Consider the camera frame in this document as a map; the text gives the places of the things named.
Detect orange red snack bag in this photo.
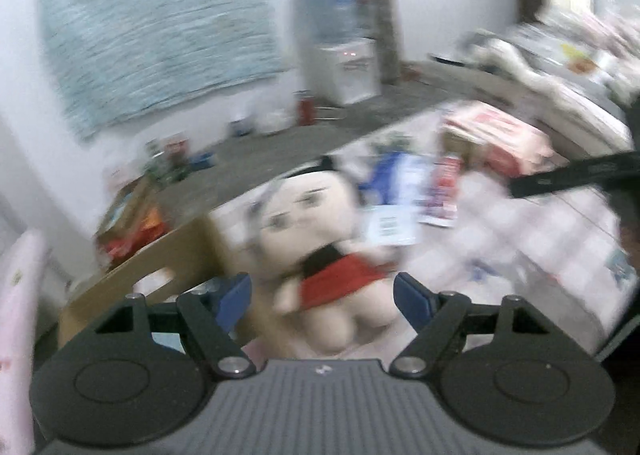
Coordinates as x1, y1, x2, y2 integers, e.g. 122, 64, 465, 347
97, 180, 166, 261

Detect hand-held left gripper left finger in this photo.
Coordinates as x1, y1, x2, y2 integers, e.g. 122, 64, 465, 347
92, 272, 257, 380

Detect brown cardboard box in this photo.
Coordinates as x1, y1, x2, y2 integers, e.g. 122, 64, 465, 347
57, 218, 281, 361

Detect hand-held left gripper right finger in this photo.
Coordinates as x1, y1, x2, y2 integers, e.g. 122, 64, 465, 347
389, 272, 548, 378

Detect pink tissue pack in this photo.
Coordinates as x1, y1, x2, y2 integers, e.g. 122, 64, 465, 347
440, 102, 556, 178

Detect blue white carton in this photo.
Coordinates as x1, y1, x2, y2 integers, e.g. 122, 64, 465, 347
357, 150, 436, 246

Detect pale pink rolled mat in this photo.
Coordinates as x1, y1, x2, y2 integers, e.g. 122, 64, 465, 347
0, 230, 48, 455

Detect blue floral wall cloth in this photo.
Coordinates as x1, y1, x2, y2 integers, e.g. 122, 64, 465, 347
32, 0, 296, 141

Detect red white toothpaste tube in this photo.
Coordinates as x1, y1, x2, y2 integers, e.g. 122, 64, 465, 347
420, 155, 463, 228

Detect white water dispenser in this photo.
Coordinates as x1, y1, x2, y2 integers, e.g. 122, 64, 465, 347
300, 38, 381, 106

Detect white knitted blanket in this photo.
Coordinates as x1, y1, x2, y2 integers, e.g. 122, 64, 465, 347
465, 30, 633, 151

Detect patterned rolled mat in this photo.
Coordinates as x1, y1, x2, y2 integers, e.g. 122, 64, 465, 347
350, 0, 403, 83

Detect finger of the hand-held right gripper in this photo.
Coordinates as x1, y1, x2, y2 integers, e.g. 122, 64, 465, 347
507, 151, 640, 198

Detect clear plastic bags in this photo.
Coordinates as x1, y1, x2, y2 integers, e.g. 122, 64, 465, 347
540, 0, 640, 86

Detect black-haired doll plush red top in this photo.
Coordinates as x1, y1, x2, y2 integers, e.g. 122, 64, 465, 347
245, 158, 401, 356

